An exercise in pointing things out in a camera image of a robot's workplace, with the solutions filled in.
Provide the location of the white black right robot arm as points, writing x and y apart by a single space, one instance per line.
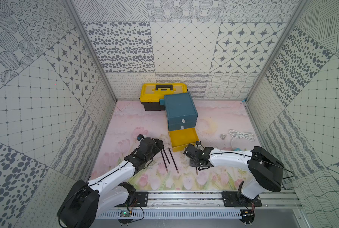
266 170

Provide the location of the teal drawer cabinet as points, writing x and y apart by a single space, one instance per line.
180 105

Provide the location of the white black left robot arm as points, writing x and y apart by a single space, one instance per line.
86 200

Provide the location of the white slotted cable duct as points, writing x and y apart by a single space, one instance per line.
171 214

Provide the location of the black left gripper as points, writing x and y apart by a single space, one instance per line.
155 145

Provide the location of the yellow bottom drawer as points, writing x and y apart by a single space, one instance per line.
181 138

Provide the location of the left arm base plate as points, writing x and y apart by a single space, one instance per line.
139 199

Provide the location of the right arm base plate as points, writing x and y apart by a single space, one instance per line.
233 199

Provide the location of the yellow black toolbox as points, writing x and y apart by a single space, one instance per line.
152 94

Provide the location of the black pencil left cluster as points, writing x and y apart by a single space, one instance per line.
166 168

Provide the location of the black pencil slanted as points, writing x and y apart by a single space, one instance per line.
171 154

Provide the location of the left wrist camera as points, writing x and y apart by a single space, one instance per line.
140 137

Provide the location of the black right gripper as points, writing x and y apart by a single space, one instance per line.
192 163

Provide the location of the black pencil cluster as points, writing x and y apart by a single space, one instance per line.
166 156
166 168

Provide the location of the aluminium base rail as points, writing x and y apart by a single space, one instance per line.
212 199

